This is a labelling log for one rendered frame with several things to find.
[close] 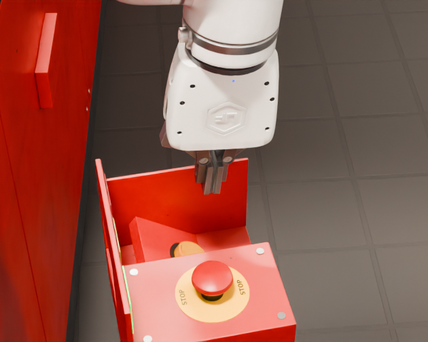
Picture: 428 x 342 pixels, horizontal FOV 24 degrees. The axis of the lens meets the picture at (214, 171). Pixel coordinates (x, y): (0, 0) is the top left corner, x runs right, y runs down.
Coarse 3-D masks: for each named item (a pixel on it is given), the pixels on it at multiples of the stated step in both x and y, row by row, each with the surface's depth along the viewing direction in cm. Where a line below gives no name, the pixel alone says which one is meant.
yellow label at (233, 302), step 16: (192, 272) 97; (176, 288) 96; (192, 288) 96; (240, 288) 96; (192, 304) 94; (208, 304) 94; (224, 304) 94; (240, 304) 94; (208, 320) 93; (224, 320) 93
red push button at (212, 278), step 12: (204, 264) 94; (216, 264) 94; (192, 276) 94; (204, 276) 93; (216, 276) 93; (228, 276) 93; (204, 288) 92; (216, 288) 92; (228, 288) 93; (216, 300) 95
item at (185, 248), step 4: (180, 244) 106; (184, 244) 106; (188, 244) 107; (192, 244) 107; (196, 244) 107; (176, 248) 106; (180, 248) 106; (184, 248) 106; (188, 248) 106; (192, 248) 106; (196, 248) 107; (200, 248) 107; (176, 252) 106; (180, 252) 105; (184, 252) 105; (188, 252) 105; (192, 252) 106; (196, 252) 106; (200, 252) 107; (176, 256) 105
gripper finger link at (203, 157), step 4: (196, 152) 94; (200, 152) 94; (204, 152) 94; (208, 152) 94; (196, 156) 95; (200, 156) 94; (204, 156) 95; (208, 156) 95; (200, 160) 95; (204, 160) 95; (208, 160) 95; (200, 164) 95; (204, 164) 95
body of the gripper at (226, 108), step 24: (192, 72) 86; (216, 72) 85; (240, 72) 85; (264, 72) 87; (168, 96) 90; (192, 96) 87; (216, 96) 88; (240, 96) 88; (264, 96) 89; (168, 120) 90; (192, 120) 89; (216, 120) 90; (240, 120) 90; (264, 120) 91; (192, 144) 91; (216, 144) 92; (240, 144) 92; (264, 144) 93
